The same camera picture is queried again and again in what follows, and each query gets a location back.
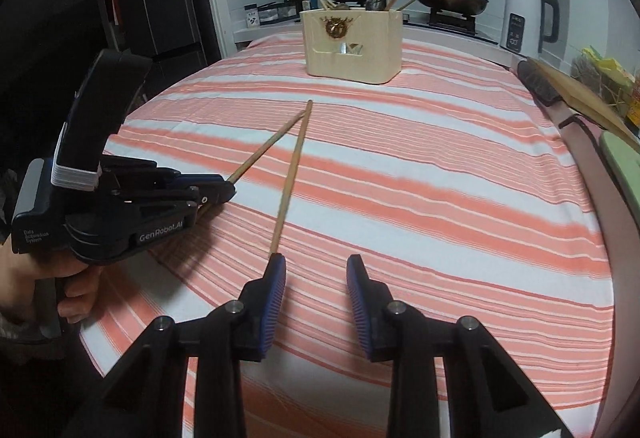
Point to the white electric kettle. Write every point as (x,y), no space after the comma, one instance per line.
(522,18)

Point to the black flat case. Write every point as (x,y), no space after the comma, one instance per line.
(540,83)

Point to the small spice jar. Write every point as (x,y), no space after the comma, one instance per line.
(251,15)

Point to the beige utensil holder box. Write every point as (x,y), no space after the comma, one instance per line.
(350,46)

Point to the small round steel spoon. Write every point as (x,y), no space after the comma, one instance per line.
(342,7)

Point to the person's left hand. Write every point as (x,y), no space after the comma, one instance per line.
(82,290)

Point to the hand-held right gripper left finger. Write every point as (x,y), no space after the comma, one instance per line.
(272,298)

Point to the wooden cutting board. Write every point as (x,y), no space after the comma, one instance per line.
(590,101)

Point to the large oval steel spoon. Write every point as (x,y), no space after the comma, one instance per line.
(376,1)

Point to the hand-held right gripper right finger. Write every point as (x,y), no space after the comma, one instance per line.
(357,308)

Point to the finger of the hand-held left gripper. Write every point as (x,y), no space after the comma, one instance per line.
(217,193)
(195,179)

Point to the green tray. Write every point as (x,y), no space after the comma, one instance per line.
(622,168)

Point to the pink striped tablecloth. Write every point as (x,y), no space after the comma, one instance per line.
(425,198)

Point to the pile of plastic bags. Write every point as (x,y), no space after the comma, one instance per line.
(607,76)

